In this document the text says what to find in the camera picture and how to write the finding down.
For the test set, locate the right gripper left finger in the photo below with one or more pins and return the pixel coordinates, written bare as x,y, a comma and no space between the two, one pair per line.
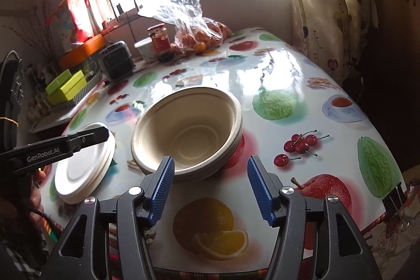
138,210

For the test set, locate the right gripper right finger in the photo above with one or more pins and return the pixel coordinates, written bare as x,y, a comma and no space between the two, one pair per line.
284,208

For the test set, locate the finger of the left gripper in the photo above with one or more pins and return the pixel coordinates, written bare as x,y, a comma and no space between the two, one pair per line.
87,138

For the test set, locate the white paper plate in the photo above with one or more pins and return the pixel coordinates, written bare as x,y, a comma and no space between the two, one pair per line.
77,177

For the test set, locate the large beige paper bowl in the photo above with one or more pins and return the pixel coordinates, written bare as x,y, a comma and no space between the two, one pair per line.
198,127

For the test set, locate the person left hand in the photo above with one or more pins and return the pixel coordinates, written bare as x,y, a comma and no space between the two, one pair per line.
35,199

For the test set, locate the grey side shelf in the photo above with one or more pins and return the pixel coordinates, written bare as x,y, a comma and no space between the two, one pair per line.
62,114

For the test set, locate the lower green box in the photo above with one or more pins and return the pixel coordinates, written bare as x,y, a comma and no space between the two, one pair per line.
67,92

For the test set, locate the green box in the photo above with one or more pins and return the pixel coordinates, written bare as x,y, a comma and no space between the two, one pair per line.
58,82
67,92

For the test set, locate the upper green box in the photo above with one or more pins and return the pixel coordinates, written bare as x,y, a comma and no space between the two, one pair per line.
58,82

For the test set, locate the small grey fan heater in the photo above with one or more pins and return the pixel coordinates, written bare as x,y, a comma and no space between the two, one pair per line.
116,61

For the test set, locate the fruit print tablecloth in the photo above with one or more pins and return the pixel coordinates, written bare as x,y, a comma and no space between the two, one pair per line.
296,119

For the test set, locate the orange tray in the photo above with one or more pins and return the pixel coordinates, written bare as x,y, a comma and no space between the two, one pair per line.
82,52

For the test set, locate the checkered shirt sleeve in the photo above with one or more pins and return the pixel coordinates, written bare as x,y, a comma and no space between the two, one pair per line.
29,264

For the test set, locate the white paper tub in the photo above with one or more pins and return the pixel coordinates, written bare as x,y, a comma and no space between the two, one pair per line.
146,49

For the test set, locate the black binder clip right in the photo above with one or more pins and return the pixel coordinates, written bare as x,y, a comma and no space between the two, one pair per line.
394,206

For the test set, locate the dry twig bouquet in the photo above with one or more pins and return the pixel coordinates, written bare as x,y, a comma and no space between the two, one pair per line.
31,26

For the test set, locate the red label jar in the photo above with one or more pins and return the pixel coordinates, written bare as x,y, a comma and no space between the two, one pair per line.
161,43

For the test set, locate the plastic bag of oranges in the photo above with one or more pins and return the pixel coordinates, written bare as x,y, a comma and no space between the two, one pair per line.
193,31

